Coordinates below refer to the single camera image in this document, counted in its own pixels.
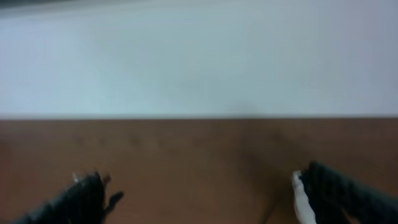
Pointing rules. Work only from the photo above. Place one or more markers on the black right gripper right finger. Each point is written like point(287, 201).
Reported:
point(331, 196)

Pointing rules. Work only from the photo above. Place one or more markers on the white power strip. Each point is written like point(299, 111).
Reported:
point(303, 210)

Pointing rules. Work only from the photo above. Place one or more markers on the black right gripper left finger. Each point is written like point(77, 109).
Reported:
point(84, 202)

